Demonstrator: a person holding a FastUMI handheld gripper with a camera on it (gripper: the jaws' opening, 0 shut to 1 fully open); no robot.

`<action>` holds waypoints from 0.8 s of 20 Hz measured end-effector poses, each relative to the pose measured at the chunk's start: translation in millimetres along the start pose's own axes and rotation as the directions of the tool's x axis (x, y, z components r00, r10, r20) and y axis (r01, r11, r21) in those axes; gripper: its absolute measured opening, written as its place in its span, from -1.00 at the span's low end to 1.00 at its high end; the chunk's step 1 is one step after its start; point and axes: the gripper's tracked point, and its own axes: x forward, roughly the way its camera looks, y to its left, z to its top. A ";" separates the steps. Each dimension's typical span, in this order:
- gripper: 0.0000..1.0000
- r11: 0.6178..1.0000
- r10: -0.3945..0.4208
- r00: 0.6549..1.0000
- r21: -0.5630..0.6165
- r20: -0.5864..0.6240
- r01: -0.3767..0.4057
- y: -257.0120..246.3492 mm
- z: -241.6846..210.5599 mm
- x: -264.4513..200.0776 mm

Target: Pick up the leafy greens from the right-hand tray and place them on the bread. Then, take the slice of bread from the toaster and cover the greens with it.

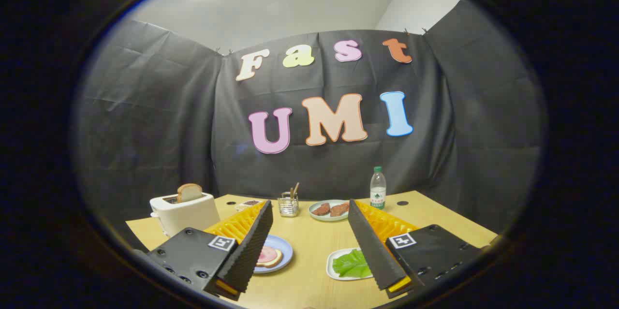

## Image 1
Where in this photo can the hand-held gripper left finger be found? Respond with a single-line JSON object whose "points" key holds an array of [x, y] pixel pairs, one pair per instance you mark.
{"points": [[251, 251]]}

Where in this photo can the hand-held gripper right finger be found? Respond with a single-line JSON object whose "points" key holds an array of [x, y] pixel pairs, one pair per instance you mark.
{"points": [[372, 246]]}

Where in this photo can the brown bread slice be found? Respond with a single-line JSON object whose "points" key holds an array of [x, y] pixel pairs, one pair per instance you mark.
{"points": [[189, 192]]}

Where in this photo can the pink ham slice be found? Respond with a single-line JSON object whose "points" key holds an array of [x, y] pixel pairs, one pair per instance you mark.
{"points": [[267, 254]]}

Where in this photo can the toast slice on plate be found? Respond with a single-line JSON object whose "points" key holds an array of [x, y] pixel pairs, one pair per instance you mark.
{"points": [[276, 259]]}

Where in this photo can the blue plate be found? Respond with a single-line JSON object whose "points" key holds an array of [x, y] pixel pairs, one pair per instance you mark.
{"points": [[284, 247]]}

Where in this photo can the white square plate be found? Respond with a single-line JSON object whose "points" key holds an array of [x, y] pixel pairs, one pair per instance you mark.
{"points": [[332, 259]]}

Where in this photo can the white divided dish with beans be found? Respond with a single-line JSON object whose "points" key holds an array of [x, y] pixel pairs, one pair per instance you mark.
{"points": [[249, 203]]}

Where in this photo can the pale green plate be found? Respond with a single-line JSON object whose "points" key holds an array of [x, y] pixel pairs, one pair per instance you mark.
{"points": [[329, 218]]}

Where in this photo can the clear water bottle green cap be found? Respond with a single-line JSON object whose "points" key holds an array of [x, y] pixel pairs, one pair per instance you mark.
{"points": [[378, 193]]}

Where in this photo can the white toaster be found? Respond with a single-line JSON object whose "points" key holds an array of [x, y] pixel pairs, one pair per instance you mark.
{"points": [[188, 214]]}

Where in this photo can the wooden spoon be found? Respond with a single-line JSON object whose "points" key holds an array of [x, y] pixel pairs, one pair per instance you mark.
{"points": [[296, 188]]}

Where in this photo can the black backdrop cloth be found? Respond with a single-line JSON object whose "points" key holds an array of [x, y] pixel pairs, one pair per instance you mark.
{"points": [[169, 120]]}

